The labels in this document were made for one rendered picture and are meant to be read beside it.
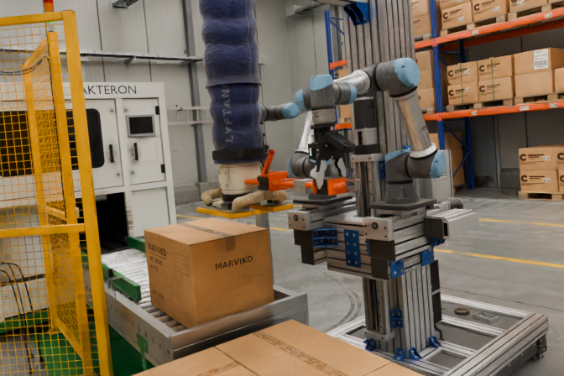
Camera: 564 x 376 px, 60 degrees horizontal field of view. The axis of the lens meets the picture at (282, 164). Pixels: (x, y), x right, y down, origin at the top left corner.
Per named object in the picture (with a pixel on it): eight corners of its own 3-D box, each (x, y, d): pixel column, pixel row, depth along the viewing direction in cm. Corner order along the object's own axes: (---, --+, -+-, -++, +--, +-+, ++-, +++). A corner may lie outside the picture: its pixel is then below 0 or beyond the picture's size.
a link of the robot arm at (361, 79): (362, 65, 207) (289, 86, 173) (385, 60, 199) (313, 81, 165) (368, 91, 209) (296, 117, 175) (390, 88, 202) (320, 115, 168)
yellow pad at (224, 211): (195, 211, 214) (195, 201, 214) (216, 208, 219) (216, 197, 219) (232, 219, 186) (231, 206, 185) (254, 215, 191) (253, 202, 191)
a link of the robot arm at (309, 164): (321, 180, 246) (319, 154, 245) (302, 180, 256) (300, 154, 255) (336, 177, 254) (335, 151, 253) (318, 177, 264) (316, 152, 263)
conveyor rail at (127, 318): (59, 278, 387) (55, 254, 386) (65, 277, 390) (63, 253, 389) (172, 383, 198) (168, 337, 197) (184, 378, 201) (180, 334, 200)
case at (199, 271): (150, 303, 258) (143, 229, 256) (218, 285, 280) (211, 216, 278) (197, 336, 208) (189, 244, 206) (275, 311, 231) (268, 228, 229)
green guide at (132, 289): (60, 258, 388) (60, 248, 388) (75, 256, 394) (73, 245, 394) (122, 305, 257) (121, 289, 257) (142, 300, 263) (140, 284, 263)
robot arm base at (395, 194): (397, 198, 228) (395, 177, 228) (425, 200, 217) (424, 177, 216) (377, 203, 218) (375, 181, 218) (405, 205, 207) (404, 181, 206)
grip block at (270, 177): (256, 190, 187) (255, 175, 187) (278, 187, 193) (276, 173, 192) (268, 191, 180) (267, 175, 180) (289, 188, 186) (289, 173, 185)
